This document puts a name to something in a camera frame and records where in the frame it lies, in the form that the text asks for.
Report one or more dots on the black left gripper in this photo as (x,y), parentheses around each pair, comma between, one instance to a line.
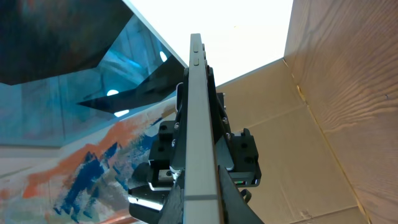
(152,181)

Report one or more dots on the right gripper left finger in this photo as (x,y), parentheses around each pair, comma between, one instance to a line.
(172,211)

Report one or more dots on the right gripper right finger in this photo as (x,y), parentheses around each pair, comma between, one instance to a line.
(235,203)

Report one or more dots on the cardboard box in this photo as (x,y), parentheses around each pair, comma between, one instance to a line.
(324,117)

